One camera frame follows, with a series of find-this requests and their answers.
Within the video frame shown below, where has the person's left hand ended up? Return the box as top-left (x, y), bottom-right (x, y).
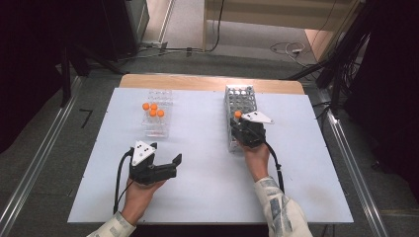
top-left (121, 179), bottom-right (166, 227)

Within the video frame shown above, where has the black cabinet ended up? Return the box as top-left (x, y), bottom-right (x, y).
top-left (98, 0), bottom-right (150, 62)

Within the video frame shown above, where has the black tripod stand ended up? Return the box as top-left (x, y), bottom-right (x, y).
top-left (286, 0), bottom-right (377, 117)
top-left (58, 40), bottom-right (127, 109)

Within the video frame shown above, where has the metal floor rail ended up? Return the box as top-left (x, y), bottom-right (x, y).
top-left (315, 88), bottom-right (390, 237)
top-left (0, 75), bottom-right (84, 237)

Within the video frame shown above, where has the metal test tube rack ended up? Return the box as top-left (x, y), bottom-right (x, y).
top-left (223, 84), bottom-right (259, 153)

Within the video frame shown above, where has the white floor cable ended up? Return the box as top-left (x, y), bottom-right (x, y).
top-left (269, 40), bottom-right (308, 68)

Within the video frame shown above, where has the wooden table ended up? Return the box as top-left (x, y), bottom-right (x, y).
top-left (119, 73), bottom-right (306, 96)

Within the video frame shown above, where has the right hand-held gripper cable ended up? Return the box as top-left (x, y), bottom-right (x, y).
top-left (264, 141), bottom-right (287, 194)

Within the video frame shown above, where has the clear plastic test tube rack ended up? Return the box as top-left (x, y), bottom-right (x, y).
top-left (140, 88), bottom-right (174, 139)

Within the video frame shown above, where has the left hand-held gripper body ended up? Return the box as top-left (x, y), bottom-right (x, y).
top-left (128, 140), bottom-right (179, 186)

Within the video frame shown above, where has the left hand-held gripper cable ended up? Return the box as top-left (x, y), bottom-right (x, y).
top-left (113, 147), bottom-right (134, 214)

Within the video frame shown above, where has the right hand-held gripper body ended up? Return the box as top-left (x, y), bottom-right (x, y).
top-left (231, 111), bottom-right (275, 149)

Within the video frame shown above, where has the white table cover board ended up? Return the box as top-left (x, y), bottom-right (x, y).
top-left (66, 86), bottom-right (355, 225)

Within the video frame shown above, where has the light wooden desk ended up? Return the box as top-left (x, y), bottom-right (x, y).
top-left (202, 0), bottom-right (368, 62)

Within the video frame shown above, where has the hand-held gripper cable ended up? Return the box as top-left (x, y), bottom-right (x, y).
top-left (113, 147), bottom-right (134, 214)
top-left (264, 141), bottom-right (287, 194)

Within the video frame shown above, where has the person's right hand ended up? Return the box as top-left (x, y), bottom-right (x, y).
top-left (243, 142), bottom-right (272, 183)

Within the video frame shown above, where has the black cable bundle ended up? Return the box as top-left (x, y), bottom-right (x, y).
top-left (339, 31), bottom-right (372, 87)

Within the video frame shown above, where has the black hanging cable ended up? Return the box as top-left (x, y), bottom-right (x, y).
top-left (203, 0), bottom-right (226, 53)

